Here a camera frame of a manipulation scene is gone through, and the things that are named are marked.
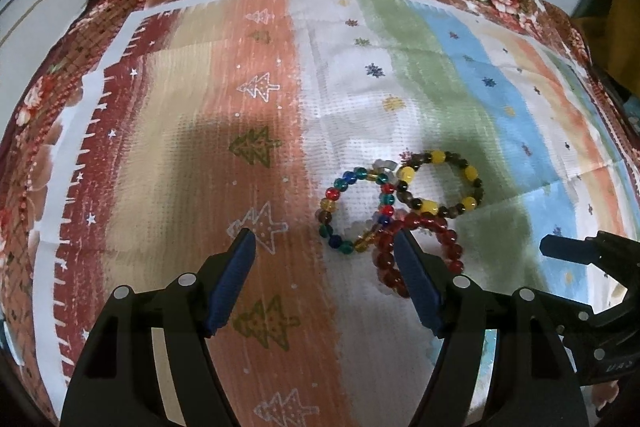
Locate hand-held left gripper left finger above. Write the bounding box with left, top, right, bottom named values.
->
left=59, top=227, right=258, bottom=427

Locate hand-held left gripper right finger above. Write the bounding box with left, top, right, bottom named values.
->
left=392, top=218, right=591, bottom=427

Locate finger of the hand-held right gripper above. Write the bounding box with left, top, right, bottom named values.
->
left=540, top=234, right=601, bottom=265
left=549, top=301, right=599, bottom=339

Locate red bead bracelet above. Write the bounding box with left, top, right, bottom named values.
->
left=372, top=212, right=466, bottom=300

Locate multicolour glass bead bracelet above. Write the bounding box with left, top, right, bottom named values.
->
left=315, top=166, right=398, bottom=256

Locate yellow and dark bead bracelet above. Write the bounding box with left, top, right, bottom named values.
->
left=395, top=149, right=486, bottom=218

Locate striped printed cloth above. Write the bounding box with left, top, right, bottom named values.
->
left=32, top=0, right=640, bottom=427

